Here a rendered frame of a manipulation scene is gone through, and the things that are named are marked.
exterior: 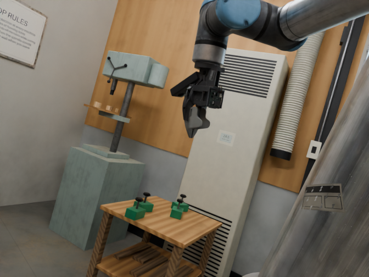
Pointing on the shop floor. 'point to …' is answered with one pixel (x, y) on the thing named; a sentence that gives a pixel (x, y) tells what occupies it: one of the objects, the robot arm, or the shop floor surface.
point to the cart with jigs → (103, 265)
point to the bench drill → (104, 161)
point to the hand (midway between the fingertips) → (189, 133)
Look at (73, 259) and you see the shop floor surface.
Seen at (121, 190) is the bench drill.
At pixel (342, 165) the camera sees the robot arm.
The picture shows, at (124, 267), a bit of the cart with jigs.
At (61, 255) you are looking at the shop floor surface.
